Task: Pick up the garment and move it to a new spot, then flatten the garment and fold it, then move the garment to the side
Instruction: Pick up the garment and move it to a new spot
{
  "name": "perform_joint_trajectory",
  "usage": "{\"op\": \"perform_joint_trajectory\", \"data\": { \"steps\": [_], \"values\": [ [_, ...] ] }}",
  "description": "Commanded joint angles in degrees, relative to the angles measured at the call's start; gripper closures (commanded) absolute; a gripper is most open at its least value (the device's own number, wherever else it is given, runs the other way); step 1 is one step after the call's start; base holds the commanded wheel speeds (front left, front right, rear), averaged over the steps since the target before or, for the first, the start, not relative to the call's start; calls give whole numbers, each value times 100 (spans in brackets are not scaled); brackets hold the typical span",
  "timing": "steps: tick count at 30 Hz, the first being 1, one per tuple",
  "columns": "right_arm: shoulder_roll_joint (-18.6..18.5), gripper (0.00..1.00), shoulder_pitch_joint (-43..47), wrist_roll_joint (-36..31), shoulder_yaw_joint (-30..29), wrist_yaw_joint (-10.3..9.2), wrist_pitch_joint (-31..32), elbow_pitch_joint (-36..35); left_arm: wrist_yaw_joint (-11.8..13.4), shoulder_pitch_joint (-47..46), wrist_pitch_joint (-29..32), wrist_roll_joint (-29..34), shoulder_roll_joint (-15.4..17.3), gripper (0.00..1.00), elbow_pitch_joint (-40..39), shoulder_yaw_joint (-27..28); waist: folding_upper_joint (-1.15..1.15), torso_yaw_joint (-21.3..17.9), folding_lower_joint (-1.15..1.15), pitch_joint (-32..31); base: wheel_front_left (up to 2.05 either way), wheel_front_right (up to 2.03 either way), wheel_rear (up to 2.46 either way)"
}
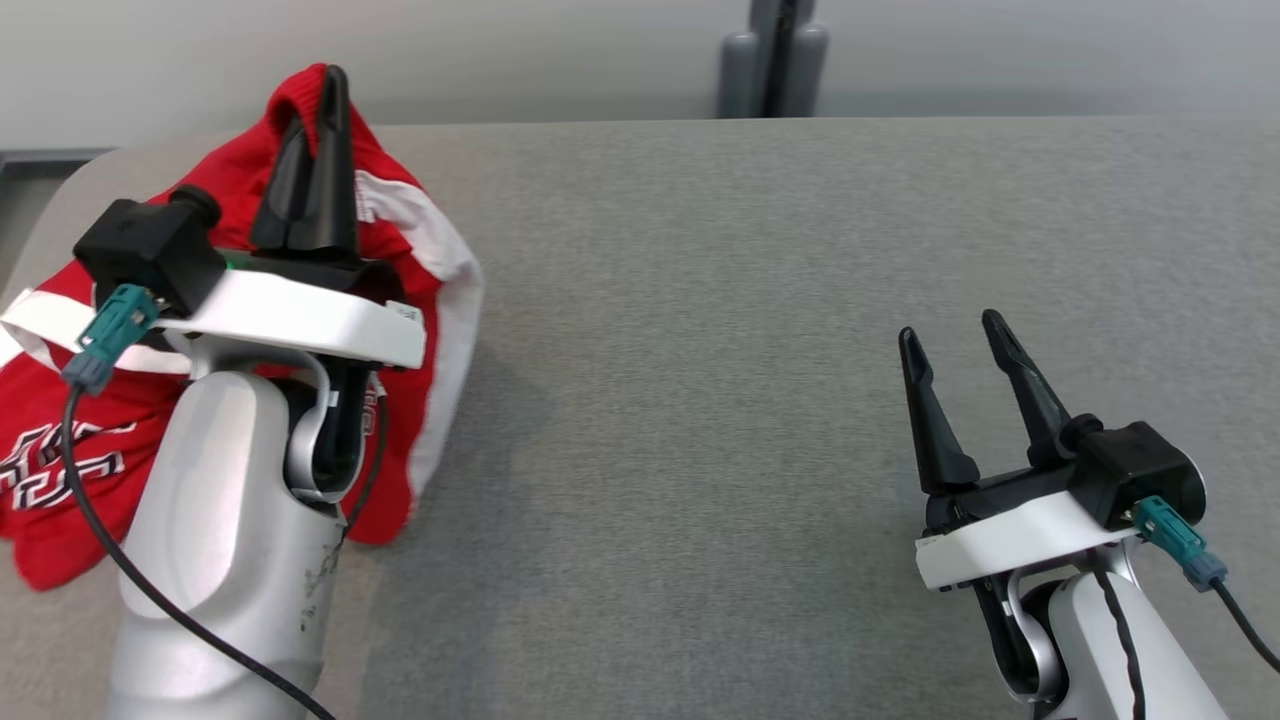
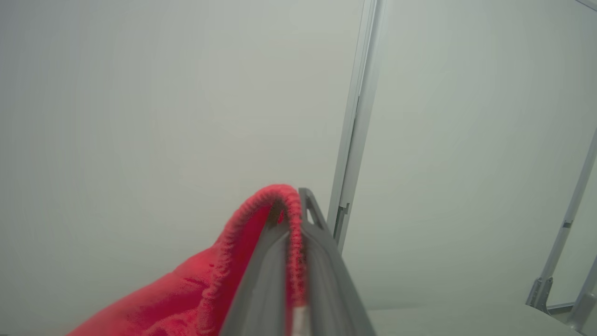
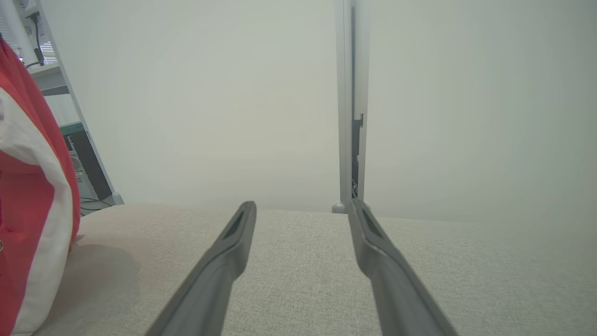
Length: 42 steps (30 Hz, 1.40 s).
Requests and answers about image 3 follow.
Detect red shorts with white trim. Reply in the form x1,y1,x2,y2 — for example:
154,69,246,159
0,35,81,336

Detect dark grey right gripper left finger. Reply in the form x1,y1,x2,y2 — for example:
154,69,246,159
145,201,257,336

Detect black floor cable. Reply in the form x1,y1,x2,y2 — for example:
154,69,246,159
79,196,112,217

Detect grey partition end post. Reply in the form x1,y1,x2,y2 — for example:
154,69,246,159
36,0,125,206

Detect white shelf board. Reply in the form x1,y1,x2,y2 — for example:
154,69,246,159
28,63,70,97

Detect black computer tower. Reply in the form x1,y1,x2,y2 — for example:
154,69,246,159
74,130,114,201

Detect grey metal partition post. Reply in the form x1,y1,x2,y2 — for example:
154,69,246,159
332,0,371,214

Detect black plug cable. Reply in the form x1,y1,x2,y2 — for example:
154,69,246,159
26,12,48,69

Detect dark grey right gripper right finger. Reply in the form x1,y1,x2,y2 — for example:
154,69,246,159
347,198,460,336

